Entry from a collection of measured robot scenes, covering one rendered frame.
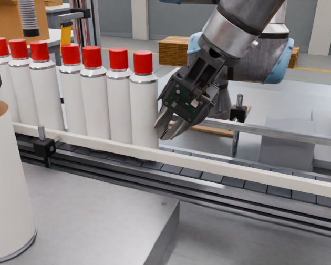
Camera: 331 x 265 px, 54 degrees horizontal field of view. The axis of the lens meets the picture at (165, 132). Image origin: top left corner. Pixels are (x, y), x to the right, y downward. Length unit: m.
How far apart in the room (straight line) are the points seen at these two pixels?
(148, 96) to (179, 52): 4.10
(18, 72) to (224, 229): 0.50
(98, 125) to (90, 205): 0.18
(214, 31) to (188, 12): 5.77
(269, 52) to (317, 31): 4.98
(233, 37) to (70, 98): 0.34
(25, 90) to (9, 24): 1.63
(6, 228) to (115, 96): 0.29
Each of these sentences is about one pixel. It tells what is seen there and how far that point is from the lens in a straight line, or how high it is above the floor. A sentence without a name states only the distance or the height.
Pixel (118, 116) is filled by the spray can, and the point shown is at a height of 0.96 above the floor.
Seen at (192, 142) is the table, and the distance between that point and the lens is 0.81.
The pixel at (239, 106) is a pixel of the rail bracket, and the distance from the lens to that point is 0.65.
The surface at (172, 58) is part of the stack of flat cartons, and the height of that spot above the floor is 0.10.
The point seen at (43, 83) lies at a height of 1.01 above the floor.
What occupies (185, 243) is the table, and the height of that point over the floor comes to 0.83.
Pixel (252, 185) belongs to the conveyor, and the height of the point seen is 0.88.
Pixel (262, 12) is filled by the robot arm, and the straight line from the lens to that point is 0.47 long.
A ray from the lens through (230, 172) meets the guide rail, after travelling 0.57.
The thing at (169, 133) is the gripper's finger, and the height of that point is 0.94.
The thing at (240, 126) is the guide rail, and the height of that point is 0.96.
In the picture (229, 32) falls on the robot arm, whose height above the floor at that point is 1.13.
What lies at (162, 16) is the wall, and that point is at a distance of 6.46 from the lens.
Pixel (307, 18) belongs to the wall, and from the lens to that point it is 5.90.
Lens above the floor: 1.21
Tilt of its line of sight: 26 degrees down
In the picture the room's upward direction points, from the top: straight up
